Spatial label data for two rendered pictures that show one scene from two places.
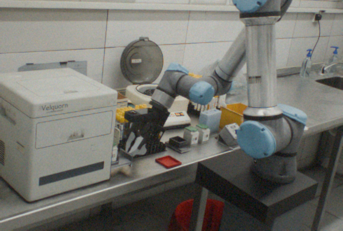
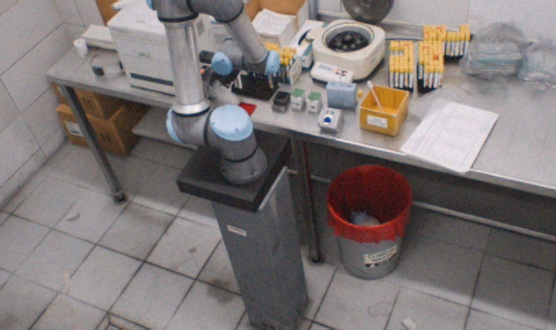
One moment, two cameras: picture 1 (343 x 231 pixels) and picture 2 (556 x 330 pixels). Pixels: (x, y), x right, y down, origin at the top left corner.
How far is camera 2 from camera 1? 2.22 m
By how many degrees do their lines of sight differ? 69
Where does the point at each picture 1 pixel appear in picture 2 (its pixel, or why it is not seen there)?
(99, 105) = (154, 39)
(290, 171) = (227, 172)
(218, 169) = not seen: hidden behind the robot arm
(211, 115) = (333, 89)
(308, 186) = (235, 196)
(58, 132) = (130, 49)
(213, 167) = not seen: hidden behind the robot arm
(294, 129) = (211, 136)
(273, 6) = (161, 12)
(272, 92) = (178, 91)
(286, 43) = not seen: outside the picture
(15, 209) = (120, 85)
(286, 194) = (205, 185)
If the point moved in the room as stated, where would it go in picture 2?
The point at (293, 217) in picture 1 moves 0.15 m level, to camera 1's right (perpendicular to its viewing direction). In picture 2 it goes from (243, 215) to (257, 249)
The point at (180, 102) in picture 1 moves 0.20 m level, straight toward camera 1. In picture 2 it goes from (343, 60) to (293, 75)
